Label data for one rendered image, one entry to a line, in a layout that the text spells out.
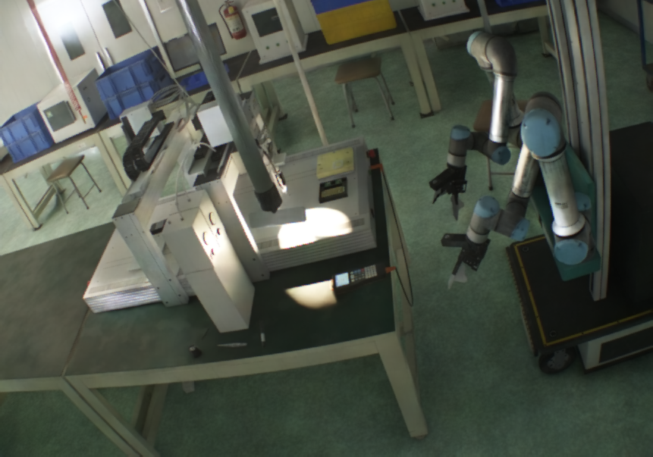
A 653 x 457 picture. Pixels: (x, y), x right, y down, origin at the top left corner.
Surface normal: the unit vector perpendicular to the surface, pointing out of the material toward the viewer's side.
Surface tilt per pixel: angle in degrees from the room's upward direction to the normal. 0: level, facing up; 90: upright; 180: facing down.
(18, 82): 90
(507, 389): 0
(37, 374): 0
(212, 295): 90
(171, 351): 0
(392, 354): 90
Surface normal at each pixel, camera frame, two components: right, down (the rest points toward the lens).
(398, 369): -0.04, 0.56
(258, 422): -0.32, -0.79
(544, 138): -0.49, 0.50
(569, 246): -0.37, 0.71
